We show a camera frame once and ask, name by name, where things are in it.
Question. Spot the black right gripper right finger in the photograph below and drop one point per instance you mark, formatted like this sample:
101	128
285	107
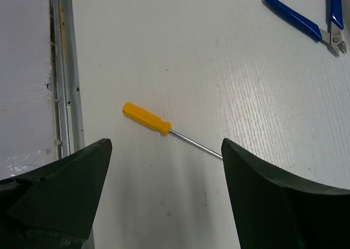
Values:
274	208

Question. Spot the aluminium rail front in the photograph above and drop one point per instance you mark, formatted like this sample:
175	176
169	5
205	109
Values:
64	80

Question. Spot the yellow handle screwdriver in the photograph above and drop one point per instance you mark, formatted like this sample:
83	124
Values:
155	123

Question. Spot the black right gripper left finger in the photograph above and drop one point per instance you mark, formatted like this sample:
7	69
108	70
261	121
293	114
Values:
54	206

